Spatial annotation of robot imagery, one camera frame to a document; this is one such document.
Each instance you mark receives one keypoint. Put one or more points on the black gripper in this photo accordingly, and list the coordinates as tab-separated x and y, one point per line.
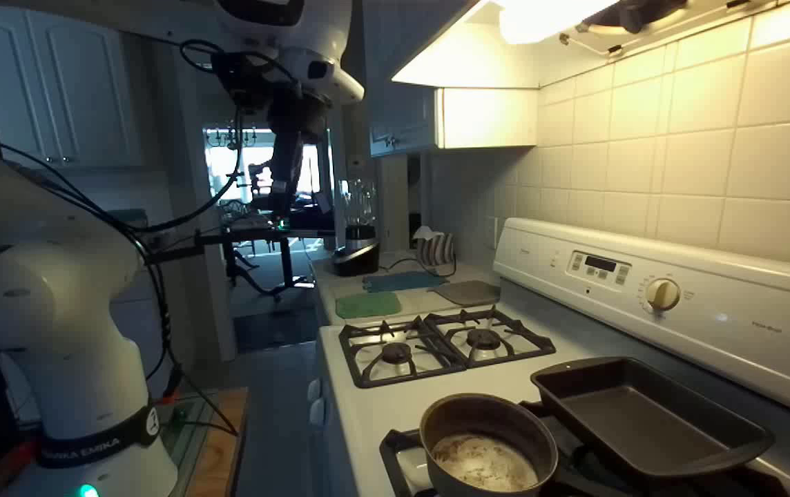
286	133

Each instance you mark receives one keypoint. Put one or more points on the dark rectangular baking pan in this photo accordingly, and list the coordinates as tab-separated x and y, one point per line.
643	424

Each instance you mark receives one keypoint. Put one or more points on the large upper wall cabinet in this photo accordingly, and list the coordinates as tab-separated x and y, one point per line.
395	115

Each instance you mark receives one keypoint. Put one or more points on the small white upper cabinet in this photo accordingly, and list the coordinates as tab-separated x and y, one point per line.
486	116

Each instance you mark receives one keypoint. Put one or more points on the white lit range hood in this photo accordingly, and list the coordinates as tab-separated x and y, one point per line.
450	65

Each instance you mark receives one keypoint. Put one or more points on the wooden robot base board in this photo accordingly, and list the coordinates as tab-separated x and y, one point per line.
218	450

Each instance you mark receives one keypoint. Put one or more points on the empty black burner grate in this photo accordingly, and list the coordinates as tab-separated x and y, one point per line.
431	336

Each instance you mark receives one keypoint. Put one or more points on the green cloth towel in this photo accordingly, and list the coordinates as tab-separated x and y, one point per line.
368	304

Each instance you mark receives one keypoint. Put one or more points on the white background kitchen cabinets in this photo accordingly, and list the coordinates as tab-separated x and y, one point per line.
53	84

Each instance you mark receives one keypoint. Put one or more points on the round stove timer knob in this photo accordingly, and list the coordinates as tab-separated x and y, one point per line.
663	294

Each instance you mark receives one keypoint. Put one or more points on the grey round cooking pot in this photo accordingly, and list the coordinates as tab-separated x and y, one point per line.
466	414

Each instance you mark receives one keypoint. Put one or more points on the dark floor mat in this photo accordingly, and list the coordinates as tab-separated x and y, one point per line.
274	327

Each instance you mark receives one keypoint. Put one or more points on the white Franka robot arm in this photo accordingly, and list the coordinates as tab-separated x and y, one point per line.
65	304

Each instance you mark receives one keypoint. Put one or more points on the grey square pot holder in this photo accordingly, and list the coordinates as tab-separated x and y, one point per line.
466	294

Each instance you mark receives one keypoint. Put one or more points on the small countertop dish rack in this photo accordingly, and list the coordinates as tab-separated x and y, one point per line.
433	247

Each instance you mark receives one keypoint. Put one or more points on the white gas stove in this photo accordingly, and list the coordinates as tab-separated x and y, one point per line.
734	320

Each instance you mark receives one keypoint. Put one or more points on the black countertop appliance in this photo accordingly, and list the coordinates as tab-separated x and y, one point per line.
355	255

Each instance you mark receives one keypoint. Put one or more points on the black round hood fan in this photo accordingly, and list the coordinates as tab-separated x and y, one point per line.
638	14

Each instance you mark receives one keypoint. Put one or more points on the blue cloth towel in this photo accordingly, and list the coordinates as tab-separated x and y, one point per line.
399	279

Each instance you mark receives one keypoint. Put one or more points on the black horizontal tripod bar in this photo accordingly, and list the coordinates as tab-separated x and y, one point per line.
229	235

